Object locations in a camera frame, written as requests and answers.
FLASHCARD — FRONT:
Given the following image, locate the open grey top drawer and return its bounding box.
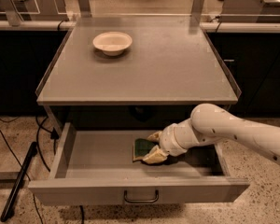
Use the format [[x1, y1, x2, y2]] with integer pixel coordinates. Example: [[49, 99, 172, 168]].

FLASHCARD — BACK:
[[29, 123, 249, 205]]

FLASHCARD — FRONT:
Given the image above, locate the grey drawer cabinet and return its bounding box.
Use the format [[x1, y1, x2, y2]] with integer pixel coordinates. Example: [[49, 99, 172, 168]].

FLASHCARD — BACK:
[[35, 15, 243, 135]]

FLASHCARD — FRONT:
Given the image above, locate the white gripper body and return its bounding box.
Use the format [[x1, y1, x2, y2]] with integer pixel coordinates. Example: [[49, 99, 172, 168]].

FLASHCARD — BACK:
[[159, 124, 187, 157]]

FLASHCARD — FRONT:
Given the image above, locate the white horizontal rail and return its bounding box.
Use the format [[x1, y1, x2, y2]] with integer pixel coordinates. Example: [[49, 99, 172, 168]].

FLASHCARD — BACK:
[[0, 21, 280, 34]]

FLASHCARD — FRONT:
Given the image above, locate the black drawer handle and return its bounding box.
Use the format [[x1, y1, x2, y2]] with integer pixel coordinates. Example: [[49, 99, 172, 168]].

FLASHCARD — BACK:
[[123, 190, 160, 204]]

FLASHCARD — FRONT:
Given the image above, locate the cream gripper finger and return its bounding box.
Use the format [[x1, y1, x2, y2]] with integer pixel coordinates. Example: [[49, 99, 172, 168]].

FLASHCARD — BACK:
[[147, 131, 162, 143], [143, 145, 168, 164]]

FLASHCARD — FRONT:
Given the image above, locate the black floor cable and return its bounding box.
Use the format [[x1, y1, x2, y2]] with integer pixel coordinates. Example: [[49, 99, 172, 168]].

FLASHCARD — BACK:
[[0, 115, 60, 224]]

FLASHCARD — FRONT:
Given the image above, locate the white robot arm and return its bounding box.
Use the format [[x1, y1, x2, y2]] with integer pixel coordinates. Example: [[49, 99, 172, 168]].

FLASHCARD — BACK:
[[143, 104, 280, 165]]

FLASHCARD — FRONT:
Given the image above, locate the middle metal post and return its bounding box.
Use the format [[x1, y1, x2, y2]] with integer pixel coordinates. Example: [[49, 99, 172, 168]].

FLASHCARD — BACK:
[[77, 0, 91, 18]]

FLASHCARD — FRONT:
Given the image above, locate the white bowl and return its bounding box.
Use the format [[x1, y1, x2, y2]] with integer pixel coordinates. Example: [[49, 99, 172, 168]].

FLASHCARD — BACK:
[[92, 32, 133, 56]]

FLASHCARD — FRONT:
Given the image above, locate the metal post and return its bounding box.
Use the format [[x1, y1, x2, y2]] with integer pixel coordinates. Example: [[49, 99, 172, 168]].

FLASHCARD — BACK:
[[0, 0, 21, 26], [191, 0, 204, 16], [77, 0, 91, 18]]

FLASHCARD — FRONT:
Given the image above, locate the right metal post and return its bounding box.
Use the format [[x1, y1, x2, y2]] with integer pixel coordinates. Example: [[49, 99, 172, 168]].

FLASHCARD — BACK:
[[191, 0, 204, 16]]

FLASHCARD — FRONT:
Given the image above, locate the black bar on floor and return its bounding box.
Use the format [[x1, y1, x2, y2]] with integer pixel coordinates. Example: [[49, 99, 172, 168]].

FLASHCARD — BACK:
[[0, 142, 36, 222]]

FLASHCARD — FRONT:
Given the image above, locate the green and yellow sponge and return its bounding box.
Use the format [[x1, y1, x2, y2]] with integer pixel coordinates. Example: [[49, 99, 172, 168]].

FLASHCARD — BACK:
[[133, 138, 156, 161]]

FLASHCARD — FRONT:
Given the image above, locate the left metal post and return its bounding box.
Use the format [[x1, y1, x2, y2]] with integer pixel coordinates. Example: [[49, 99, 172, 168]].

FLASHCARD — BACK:
[[0, 0, 21, 26]]

